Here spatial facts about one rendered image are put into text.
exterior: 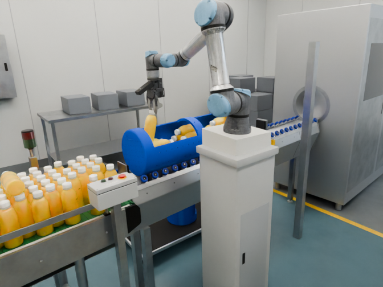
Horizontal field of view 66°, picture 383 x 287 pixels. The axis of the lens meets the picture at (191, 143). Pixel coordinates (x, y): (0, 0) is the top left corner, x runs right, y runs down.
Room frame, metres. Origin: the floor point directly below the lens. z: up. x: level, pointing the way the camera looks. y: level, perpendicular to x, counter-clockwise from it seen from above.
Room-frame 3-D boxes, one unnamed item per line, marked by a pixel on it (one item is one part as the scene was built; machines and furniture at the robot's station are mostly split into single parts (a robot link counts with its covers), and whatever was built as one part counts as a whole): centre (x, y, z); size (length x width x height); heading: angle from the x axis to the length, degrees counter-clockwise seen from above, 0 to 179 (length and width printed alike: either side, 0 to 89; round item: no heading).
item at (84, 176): (1.41, 0.57, 0.99); 0.07 x 0.07 x 0.19
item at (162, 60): (1.71, 0.13, 1.61); 0.11 x 0.11 x 0.08; 49
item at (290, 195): (2.97, -1.09, 0.31); 0.06 x 0.06 x 0.63; 41
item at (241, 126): (1.53, -0.25, 1.29); 0.15 x 0.15 x 0.10
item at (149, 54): (1.76, 0.21, 1.61); 0.09 x 0.08 x 0.11; 49
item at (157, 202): (2.27, -0.39, 0.79); 2.17 x 0.29 x 0.34; 131
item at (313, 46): (2.31, -0.95, 0.85); 0.06 x 0.06 x 1.70; 41
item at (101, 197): (1.23, 0.37, 1.05); 0.20 x 0.10 x 0.10; 131
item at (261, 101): (5.58, -1.10, 0.59); 1.20 x 0.80 x 1.19; 37
